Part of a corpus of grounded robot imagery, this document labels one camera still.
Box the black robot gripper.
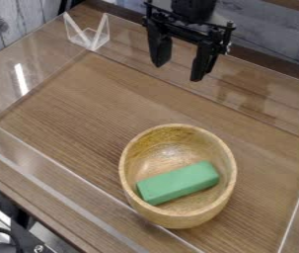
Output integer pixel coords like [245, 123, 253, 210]
[144, 0, 236, 82]

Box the clear acrylic tray wall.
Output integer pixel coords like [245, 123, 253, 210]
[0, 128, 201, 253]

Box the clear acrylic corner bracket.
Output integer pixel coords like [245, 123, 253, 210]
[62, 12, 109, 51]

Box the wooden bowl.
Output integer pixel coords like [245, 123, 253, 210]
[118, 124, 237, 229]

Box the green rectangular block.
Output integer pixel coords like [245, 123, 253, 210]
[136, 161, 220, 206]

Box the black metal bracket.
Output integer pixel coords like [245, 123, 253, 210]
[9, 220, 56, 253]

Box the black cable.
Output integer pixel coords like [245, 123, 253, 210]
[0, 226, 24, 253]

